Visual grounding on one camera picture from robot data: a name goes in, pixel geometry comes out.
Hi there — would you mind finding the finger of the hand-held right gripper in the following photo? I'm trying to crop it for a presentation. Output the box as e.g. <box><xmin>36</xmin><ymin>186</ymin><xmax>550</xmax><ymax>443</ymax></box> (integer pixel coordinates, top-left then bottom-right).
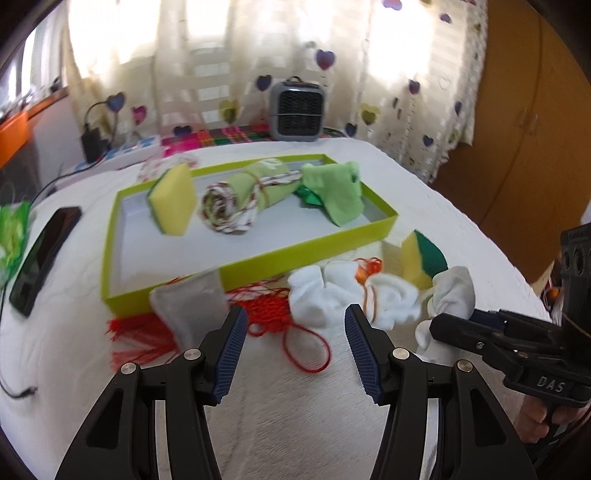
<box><xmin>468</xmin><ymin>309</ymin><xmax>563</xmax><ymax>343</ymax></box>
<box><xmin>429</xmin><ymin>313</ymin><xmax>523</xmax><ymax>366</ymax></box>

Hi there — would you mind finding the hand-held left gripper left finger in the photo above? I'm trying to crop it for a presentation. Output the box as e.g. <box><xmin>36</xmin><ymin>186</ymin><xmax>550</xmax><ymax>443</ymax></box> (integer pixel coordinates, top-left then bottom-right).
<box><xmin>55</xmin><ymin>305</ymin><xmax>248</xmax><ymax>480</ymax></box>

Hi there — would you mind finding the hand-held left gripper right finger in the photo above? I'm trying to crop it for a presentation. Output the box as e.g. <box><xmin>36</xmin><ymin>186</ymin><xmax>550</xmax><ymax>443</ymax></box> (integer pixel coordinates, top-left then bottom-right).
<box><xmin>345</xmin><ymin>304</ymin><xmax>539</xmax><ymax>480</ymax></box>

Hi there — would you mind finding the white sock bundle teal print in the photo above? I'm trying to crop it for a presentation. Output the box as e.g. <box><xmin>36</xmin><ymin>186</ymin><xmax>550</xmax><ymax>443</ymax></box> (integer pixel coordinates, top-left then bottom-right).
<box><xmin>414</xmin><ymin>266</ymin><xmax>476</xmax><ymax>361</ymax></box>

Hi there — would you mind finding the red tassel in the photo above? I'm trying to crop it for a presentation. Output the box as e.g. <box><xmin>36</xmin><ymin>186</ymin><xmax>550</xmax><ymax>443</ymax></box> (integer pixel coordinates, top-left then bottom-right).
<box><xmin>106</xmin><ymin>279</ymin><xmax>333</xmax><ymax>374</ymax></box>

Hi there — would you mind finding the white fabric pouch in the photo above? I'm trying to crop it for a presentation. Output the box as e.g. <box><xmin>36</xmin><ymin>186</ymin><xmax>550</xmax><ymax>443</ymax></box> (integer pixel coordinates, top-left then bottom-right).
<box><xmin>148</xmin><ymin>270</ymin><xmax>228</xmax><ymax>350</ymax></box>

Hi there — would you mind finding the orange thread bundle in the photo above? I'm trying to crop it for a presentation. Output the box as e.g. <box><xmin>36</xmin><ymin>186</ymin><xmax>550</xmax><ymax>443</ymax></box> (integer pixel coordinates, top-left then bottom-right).
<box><xmin>355</xmin><ymin>257</ymin><xmax>384</xmax><ymax>283</ymax></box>

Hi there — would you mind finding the small yellow green sponge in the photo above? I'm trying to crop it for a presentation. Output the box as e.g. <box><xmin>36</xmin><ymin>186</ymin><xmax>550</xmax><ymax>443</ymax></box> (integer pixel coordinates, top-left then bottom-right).
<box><xmin>400</xmin><ymin>229</ymin><xmax>449</xmax><ymax>292</ymax></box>

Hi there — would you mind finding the shallow lime green box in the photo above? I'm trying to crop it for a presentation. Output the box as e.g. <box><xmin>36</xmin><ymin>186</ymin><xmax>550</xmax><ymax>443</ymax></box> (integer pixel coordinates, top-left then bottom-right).
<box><xmin>101</xmin><ymin>153</ymin><xmax>399</xmax><ymax>318</ymax></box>

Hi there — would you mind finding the green towel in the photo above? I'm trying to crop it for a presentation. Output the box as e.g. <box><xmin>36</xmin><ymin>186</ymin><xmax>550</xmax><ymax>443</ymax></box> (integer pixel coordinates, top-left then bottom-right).
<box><xmin>199</xmin><ymin>158</ymin><xmax>304</xmax><ymax>234</ymax></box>

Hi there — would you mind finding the large yellow sponge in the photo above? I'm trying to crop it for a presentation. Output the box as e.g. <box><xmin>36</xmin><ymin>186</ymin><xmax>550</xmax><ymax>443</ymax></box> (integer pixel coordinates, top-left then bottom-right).
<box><xmin>146</xmin><ymin>162</ymin><xmax>199</xmax><ymax>237</ymax></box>

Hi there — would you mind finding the light green cloth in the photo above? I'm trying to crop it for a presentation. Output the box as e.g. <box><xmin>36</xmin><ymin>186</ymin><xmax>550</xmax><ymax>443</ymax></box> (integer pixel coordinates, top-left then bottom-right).
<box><xmin>301</xmin><ymin>161</ymin><xmax>366</xmax><ymax>227</ymax></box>

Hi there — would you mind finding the dark green satin cloth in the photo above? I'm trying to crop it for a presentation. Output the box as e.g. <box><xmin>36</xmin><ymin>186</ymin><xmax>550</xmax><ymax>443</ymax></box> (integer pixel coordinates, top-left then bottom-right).
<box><xmin>295</xmin><ymin>184</ymin><xmax>325</xmax><ymax>207</ymax></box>

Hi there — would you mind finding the person's right hand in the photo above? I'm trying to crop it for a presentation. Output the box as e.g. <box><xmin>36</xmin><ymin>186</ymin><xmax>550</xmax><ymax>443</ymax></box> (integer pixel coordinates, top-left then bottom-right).
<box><xmin>517</xmin><ymin>398</ymin><xmax>591</xmax><ymax>446</ymax></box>

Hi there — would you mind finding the wooden wardrobe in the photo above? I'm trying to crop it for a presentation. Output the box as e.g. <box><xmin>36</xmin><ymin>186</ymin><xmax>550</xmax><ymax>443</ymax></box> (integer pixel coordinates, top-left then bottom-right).
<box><xmin>431</xmin><ymin>0</ymin><xmax>591</xmax><ymax>288</ymax></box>

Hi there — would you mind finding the printed plastic wrapper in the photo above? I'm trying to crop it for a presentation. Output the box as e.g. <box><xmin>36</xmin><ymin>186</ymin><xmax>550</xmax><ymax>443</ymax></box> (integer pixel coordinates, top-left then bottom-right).
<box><xmin>137</xmin><ymin>154</ymin><xmax>202</xmax><ymax>182</ymax></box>

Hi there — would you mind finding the black smartphone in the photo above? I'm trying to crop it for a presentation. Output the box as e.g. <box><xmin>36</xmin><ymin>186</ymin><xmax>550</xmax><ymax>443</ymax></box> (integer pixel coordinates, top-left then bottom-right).
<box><xmin>8</xmin><ymin>207</ymin><xmax>83</xmax><ymax>317</ymax></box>

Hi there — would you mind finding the colourful plaid blanket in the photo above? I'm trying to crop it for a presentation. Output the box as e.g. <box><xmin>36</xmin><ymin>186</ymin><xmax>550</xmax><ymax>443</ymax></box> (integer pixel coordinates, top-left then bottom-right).
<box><xmin>161</xmin><ymin>124</ymin><xmax>348</xmax><ymax>158</ymax></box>

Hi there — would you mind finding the white power strip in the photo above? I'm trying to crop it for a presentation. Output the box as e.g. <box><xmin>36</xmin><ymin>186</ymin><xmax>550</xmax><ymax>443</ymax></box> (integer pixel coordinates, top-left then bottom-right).
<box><xmin>69</xmin><ymin>135</ymin><xmax>163</xmax><ymax>177</ymax></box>

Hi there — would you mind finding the green wet wipes packet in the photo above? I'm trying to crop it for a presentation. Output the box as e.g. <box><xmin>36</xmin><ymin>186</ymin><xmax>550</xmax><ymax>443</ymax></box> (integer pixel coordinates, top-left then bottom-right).
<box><xmin>0</xmin><ymin>201</ymin><xmax>31</xmax><ymax>283</ymax></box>

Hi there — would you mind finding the black charger adapter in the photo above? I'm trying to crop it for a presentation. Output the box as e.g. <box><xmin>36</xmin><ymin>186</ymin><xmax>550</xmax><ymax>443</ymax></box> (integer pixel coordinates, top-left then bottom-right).
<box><xmin>82</xmin><ymin>102</ymin><xmax>126</xmax><ymax>163</ymax></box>

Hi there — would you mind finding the small grey heater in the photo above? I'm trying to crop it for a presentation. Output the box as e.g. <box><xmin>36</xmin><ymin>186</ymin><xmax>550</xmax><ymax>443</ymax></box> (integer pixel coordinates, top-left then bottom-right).
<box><xmin>269</xmin><ymin>78</ymin><xmax>329</xmax><ymax>142</ymax></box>

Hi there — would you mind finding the heart print curtain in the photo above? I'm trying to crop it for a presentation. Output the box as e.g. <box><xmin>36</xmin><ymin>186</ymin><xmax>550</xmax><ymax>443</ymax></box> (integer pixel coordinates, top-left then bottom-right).
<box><xmin>62</xmin><ymin>0</ymin><xmax>490</xmax><ymax>186</ymax></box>

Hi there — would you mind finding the orange shelf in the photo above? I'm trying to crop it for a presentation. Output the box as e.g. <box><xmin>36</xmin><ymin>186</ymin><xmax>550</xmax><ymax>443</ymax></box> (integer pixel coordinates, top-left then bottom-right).
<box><xmin>0</xmin><ymin>88</ymin><xmax>70</xmax><ymax>169</ymax></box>

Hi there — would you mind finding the black charging cable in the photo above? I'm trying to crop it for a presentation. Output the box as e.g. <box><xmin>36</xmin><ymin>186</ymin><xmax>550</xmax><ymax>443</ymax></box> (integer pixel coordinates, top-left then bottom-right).
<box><xmin>0</xmin><ymin>171</ymin><xmax>75</xmax><ymax>398</ymax></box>

